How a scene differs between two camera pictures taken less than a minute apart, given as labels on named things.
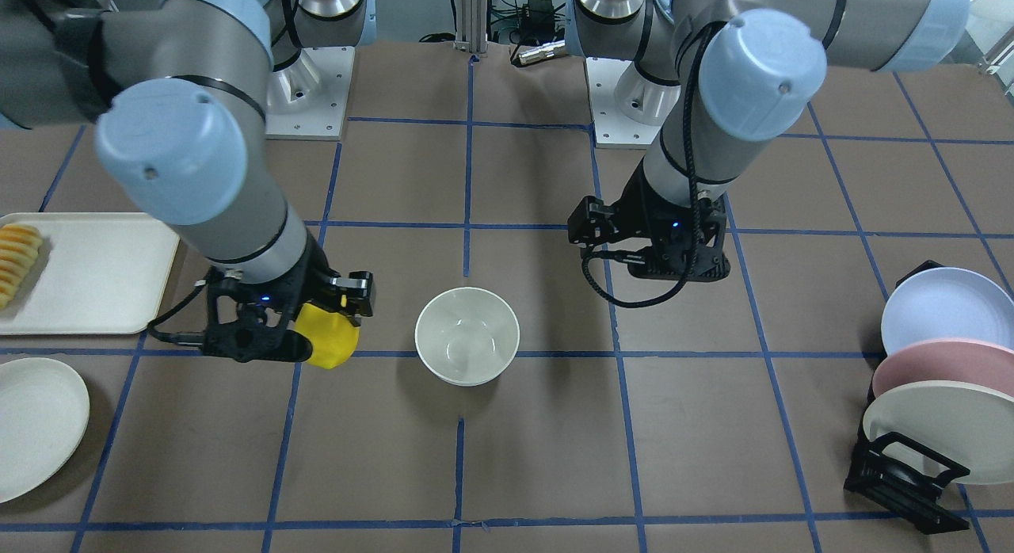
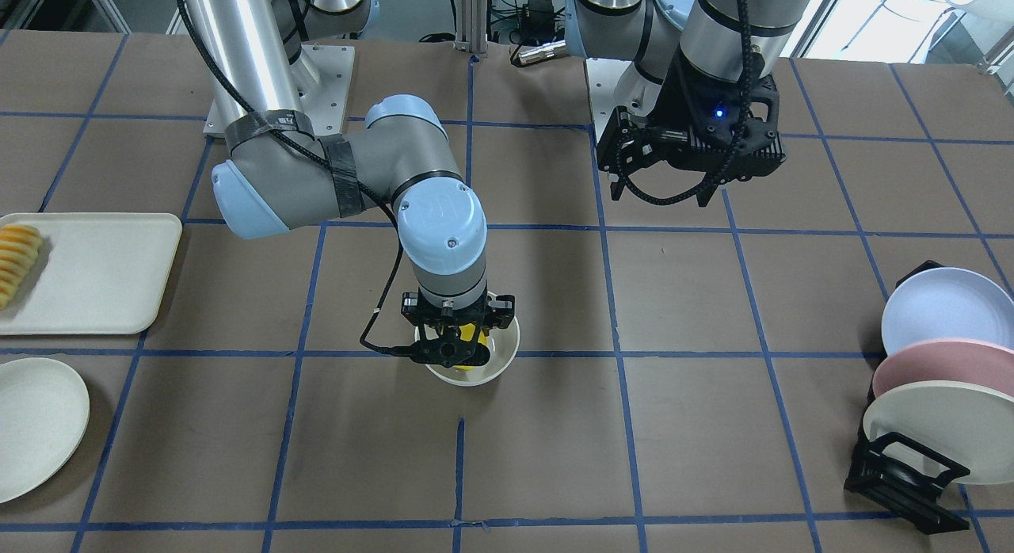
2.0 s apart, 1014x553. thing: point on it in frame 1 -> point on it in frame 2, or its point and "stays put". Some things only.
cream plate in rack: [969, 424] stays put
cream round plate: [44, 420] stays put
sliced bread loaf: [19, 248] stays put
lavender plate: [947, 303] stays put
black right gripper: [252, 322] -> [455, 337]
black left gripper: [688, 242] -> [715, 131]
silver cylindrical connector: [547, 50] stays put
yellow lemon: [334, 338] -> [467, 332]
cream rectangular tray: [97, 273] stays put
